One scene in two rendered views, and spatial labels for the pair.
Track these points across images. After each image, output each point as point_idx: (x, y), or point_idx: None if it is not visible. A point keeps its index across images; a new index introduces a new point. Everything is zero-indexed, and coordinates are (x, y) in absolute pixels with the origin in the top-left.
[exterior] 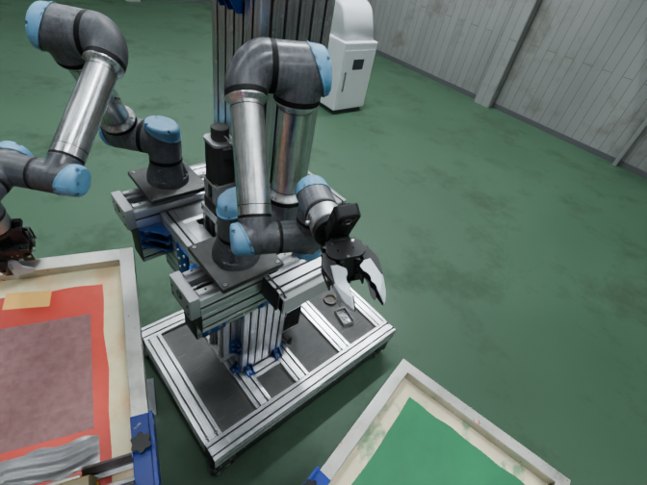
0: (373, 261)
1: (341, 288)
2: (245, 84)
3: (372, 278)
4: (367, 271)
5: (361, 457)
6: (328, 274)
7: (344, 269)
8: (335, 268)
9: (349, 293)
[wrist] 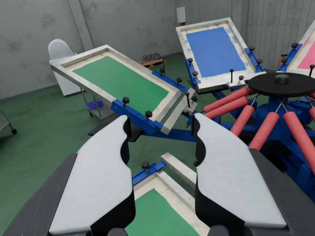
0: (55, 206)
1: (225, 131)
2: None
3: (120, 141)
4: (119, 163)
5: None
6: (280, 176)
7: (210, 186)
8: (253, 198)
9: (200, 120)
